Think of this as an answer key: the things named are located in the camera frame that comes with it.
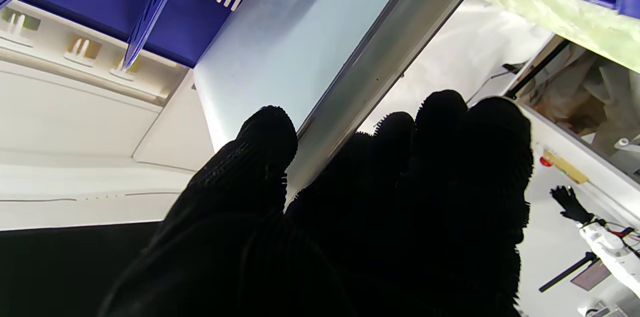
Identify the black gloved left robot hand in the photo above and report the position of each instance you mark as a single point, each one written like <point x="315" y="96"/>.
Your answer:
<point x="380" y="237"/>

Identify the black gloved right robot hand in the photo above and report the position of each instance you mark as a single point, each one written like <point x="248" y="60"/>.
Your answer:
<point x="571" y="204"/>

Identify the grey folder slide bar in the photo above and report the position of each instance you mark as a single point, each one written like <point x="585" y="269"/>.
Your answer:
<point x="380" y="62"/>

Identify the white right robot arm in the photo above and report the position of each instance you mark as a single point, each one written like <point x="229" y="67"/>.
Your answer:
<point x="612" y="251"/>

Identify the blue perforated plastic file rack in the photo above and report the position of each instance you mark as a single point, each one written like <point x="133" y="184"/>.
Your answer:
<point x="100" y="2"/>

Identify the red emergency stop button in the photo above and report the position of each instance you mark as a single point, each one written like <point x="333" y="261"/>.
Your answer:
<point x="545" y="161"/>

